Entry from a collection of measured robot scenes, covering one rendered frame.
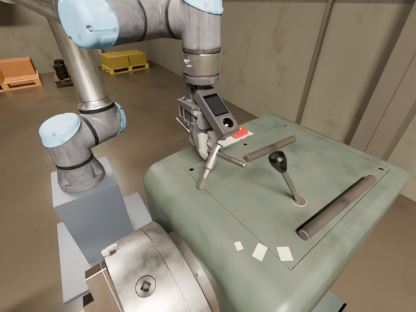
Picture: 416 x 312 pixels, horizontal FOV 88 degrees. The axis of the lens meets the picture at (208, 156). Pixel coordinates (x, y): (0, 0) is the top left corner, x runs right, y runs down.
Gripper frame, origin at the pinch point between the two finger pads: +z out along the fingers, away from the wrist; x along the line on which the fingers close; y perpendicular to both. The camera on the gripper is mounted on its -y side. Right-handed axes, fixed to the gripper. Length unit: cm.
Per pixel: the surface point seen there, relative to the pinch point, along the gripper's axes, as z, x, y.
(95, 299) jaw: 13.6, 33.7, -9.0
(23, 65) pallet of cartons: 95, 46, 649
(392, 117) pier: 50, -205, 3
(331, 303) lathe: 76, -40, -38
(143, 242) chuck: 7.2, 22.4, -7.9
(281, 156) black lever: -9.7, -2.2, -18.7
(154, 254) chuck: 6.6, 21.8, -11.9
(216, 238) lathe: 5.3, 10.8, -16.9
